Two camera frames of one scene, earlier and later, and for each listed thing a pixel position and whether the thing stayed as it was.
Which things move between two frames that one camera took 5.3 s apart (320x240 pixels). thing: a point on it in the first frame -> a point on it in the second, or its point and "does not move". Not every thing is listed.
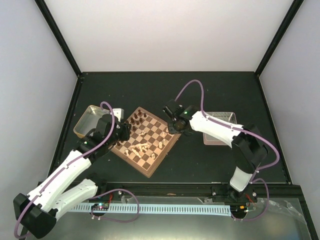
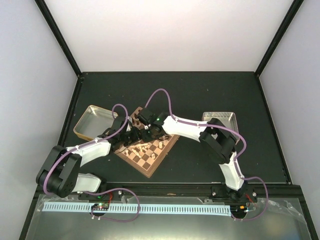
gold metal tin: (89, 121) does not move
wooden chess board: (150, 144) does not move
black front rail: (258, 191) does not move
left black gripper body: (124, 136) -> (130, 139)
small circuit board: (100, 206) does not move
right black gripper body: (175, 129) -> (150, 135)
